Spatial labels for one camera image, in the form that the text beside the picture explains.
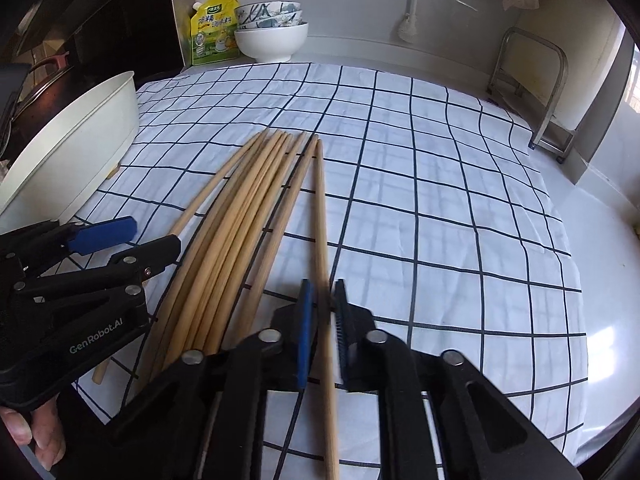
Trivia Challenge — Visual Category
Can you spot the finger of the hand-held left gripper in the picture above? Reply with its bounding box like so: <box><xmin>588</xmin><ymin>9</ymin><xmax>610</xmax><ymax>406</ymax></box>
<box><xmin>15</xmin><ymin>234</ymin><xmax>182</xmax><ymax>307</ymax></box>
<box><xmin>0</xmin><ymin>216</ymin><xmax>139</xmax><ymax>273</ymax></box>

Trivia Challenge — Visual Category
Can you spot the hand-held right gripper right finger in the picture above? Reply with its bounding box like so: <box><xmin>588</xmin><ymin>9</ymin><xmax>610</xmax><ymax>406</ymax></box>
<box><xmin>330</xmin><ymin>279</ymin><xmax>586</xmax><ymax>480</ymax></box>

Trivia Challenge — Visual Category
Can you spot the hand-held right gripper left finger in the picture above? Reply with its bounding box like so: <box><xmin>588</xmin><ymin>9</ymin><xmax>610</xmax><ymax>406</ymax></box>
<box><xmin>102</xmin><ymin>279</ymin><xmax>316</xmax><ymax>480</ymax></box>

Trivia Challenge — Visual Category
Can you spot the bunch of wooden chopsticks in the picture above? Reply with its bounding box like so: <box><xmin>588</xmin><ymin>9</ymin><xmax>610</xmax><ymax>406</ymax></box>
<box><xmin>92</xmin><ymin>129</ymin><xmax>319</xmax><ymax>401</ymax></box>

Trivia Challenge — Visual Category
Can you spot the large white basin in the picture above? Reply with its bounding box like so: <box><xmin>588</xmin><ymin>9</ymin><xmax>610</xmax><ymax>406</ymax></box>
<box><xmin>0</xmin><ymin>71</ymin><xmax>141</xmax><ymax>233</ymax></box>

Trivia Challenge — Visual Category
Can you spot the pale wooden chopstick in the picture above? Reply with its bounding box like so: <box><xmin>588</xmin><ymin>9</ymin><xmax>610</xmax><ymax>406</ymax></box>
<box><xmin>312</xmin><ymin>139</ymin><xmax>341</xmax><ymax>480</ymax></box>

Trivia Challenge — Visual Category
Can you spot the person's left hand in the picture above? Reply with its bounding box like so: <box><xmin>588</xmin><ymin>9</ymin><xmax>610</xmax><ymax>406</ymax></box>
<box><xmin>0</xmin><ymin>394</ymin><xmax>67</xmax><ymax>472</ymax></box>

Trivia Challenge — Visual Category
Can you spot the white grid-checked cloth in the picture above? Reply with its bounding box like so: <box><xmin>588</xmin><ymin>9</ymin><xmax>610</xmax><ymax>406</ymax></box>
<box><xmin>72</xmin><ymin>62</ymin><xmax>588</xmax><ymax>480</ymax></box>

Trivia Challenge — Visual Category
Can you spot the yellow seasoning pouch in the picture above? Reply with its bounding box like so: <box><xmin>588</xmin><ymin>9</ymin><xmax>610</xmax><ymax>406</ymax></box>
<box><xmin>189</xmin><ymin>0</ymin><xmax>241</xmax><ymax>67</ymax></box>

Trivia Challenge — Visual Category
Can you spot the blue patterned bowl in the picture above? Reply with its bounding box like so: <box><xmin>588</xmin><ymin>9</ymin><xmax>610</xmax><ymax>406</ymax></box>
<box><xmin>236</xmin><ymin>12</ymin><xmax>305</xmax><ymax>31</ymax></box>
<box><xmin>234</xmin><ymin>1</ymin><xmax>304</xmax><ymax>21</ymax></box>

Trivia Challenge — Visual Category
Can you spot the steel board rack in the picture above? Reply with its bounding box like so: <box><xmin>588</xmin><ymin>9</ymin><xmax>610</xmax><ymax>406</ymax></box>
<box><xmin>487</xmin><ymin>27</ymin><xmax>581</xmax><ymax>163</ymax></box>

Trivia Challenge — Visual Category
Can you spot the dark pot lid red handle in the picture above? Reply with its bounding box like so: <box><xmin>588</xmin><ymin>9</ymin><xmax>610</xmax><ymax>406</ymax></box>
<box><xmin>15</xmin><ymin>56</ymin><xmax>77</xmax><ymax>122</ymax></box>

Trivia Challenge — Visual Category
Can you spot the white long-handled brush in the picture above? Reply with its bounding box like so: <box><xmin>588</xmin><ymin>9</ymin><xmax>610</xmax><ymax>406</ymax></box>
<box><xmin>397</xmin><ymin>0</ymin><xmax>422</xmax><ymax>42</ymax></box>

